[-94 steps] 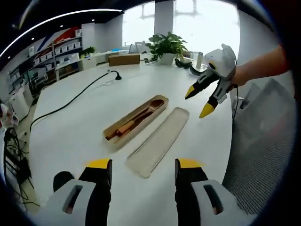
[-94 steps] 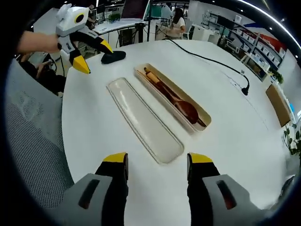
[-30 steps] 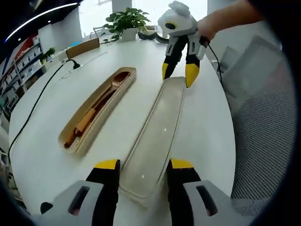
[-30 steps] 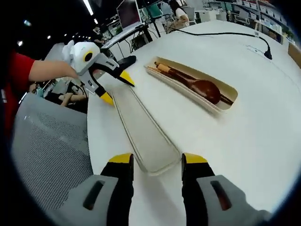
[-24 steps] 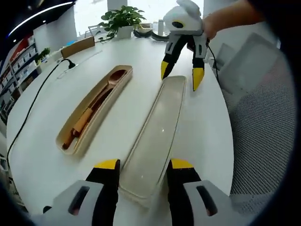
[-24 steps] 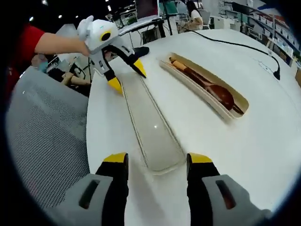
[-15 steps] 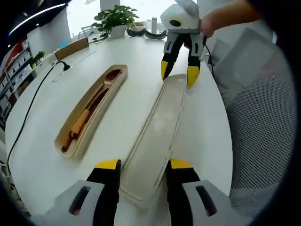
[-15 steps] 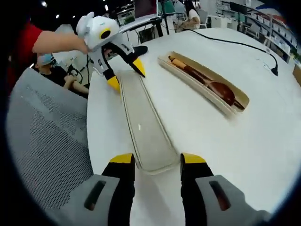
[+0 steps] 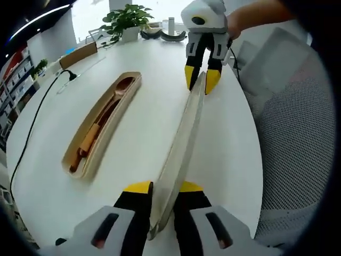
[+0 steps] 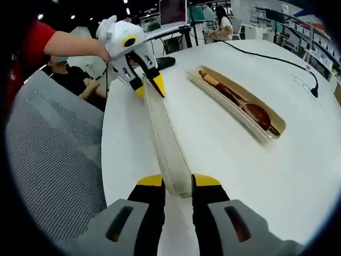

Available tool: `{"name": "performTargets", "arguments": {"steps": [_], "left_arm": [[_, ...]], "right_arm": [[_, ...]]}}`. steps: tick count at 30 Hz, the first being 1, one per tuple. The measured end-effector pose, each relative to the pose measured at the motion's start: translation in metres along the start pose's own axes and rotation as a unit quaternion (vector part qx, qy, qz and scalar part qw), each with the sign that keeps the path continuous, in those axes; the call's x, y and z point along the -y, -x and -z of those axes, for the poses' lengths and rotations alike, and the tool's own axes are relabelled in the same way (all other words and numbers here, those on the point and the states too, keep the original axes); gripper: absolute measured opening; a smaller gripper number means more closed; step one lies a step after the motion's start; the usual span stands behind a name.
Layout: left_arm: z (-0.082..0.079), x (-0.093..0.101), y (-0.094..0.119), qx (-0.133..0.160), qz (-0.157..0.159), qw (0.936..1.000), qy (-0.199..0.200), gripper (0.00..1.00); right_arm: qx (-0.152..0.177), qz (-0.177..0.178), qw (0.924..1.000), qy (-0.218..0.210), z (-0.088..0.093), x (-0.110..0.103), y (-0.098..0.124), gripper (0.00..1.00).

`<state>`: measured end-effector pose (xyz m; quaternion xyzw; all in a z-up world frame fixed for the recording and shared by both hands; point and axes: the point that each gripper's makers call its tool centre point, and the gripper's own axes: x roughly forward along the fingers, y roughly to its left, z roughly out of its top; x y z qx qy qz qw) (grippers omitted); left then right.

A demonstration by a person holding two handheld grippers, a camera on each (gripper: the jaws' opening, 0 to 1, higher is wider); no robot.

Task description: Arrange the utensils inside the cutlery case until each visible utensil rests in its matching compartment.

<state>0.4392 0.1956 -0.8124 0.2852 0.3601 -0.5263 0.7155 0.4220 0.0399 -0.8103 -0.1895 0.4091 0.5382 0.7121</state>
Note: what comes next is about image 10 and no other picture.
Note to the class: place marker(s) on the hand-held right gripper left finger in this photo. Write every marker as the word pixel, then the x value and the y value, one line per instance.
pixel 149 218

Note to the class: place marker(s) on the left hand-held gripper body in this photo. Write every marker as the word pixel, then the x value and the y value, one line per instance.
pixel 120 34

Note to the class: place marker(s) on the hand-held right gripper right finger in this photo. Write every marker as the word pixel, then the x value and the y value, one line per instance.
pixel 207 218

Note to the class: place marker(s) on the dark wooden spoon utensil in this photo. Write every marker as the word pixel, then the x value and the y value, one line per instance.
pixel 255 114

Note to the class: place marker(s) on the person's left hand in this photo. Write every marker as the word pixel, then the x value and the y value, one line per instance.
pixel 100 50

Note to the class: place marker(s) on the black computer mouse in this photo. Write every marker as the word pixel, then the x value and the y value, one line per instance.
pixel 166 62

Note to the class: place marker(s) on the teal chair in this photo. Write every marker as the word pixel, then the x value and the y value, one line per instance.
pixel 199 13

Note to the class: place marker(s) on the person in red shirt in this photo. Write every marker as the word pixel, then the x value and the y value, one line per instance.
pixel 37 42

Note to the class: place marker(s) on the grey mesh office chair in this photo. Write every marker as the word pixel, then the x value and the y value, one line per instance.
pixel 53 146

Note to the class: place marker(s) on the black background monitor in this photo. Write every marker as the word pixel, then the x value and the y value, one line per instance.
pixel 274 15

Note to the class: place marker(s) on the shelf of white storage bins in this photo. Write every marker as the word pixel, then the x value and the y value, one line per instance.
pixel 317 40

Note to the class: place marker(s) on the brown cardboard box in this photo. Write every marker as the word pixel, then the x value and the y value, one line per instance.
pixel 339 93

